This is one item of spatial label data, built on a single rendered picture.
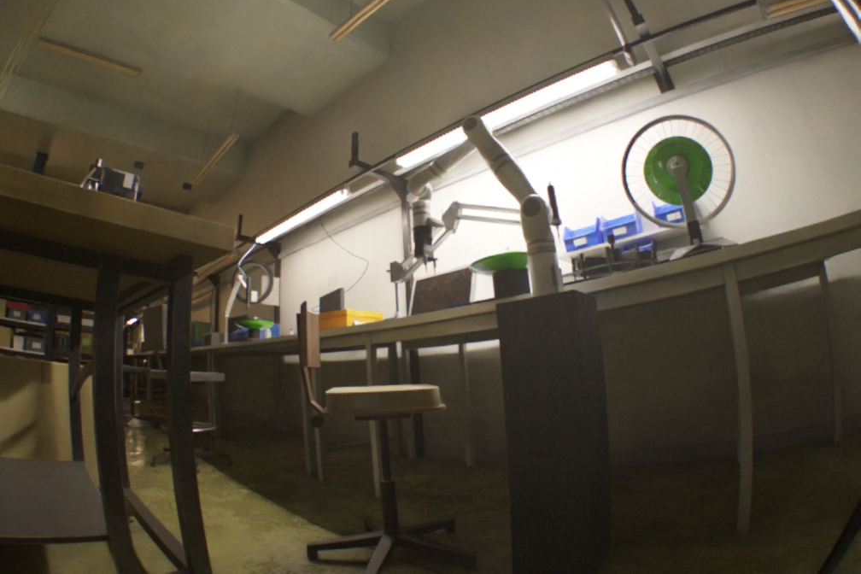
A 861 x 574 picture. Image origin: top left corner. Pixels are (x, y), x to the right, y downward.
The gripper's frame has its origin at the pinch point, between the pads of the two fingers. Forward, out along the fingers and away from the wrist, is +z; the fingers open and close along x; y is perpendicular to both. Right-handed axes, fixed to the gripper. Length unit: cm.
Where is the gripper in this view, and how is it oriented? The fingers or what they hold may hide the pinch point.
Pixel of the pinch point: (430, 273)
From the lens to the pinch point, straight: 146.5
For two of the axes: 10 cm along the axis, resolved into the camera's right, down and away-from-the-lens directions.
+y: -8.0, 2.2, 5.6
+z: 0.7, 9.6, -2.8
